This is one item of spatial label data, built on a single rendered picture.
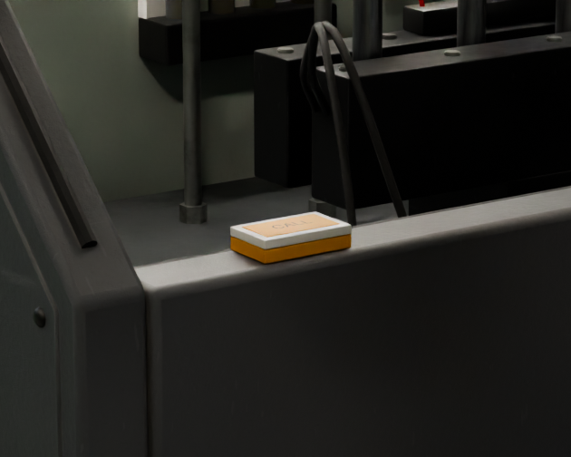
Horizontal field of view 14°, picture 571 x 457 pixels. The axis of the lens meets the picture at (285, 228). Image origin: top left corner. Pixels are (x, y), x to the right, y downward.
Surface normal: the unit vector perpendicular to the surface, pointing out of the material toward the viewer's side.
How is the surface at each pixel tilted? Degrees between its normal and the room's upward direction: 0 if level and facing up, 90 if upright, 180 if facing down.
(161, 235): 0
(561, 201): 0
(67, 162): 43
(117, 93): 90
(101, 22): 90
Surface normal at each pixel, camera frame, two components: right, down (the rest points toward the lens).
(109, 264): 0.38, -0.55
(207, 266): 0.00, -0.96
